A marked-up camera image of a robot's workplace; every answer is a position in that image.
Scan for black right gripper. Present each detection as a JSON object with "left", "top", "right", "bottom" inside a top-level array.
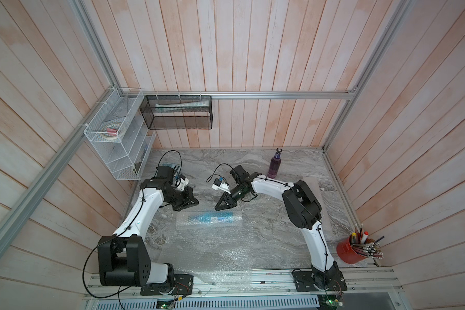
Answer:
[{"left": 214, "top": 184, "right": 245, "bottom": 212}]

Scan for blue bottle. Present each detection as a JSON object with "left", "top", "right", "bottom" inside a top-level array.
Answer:
[{"left": 188, "top": 212, "right": 242, "bottom": 225}]

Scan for dark purple bottle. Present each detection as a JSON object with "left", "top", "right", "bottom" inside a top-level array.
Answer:
[{"left": 267, "top": 148, "right": 282, "bottom": 178}]

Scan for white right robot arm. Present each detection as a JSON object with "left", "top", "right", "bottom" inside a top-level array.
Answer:
[{"left": 212, "top": 165, "right": 339, "bottom": 281}]

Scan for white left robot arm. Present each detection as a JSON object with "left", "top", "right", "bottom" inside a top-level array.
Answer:
[{"left": 96, "top": 166, "right": 199, "bottom": 293}]

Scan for light blue desk calculator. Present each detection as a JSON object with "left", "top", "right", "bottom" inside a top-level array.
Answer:
[{"left": 161, "top": 163, "right": 182, "bottom": 173}]

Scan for red pen cup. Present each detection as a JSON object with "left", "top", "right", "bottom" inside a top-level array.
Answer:
[{"left": 337, "top": 236, "right": 367, "bottom": 264}]

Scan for pens in cup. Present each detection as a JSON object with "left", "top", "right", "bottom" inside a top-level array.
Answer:
[{"left": 350, "top": 227, "right": 385, "bottom": 260}]

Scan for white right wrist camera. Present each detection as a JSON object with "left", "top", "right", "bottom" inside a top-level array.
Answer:
[{"left": 212, "top": 177, "right": 231, "bottom": 194}]

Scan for black mesh wall basket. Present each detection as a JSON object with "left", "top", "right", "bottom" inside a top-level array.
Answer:
[{"left": 139, "top": 95, "right": 213, "bottom": 130}]

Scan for white mesh wall shelf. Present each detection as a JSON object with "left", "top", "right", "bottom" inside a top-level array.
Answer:
[{"left": 84, "top": 88, "right": 155, "bottom": 181}]

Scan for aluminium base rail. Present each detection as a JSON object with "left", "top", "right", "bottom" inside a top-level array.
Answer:
[{"left": 80, "top": 267, "right": 411, "bottom": 309}]

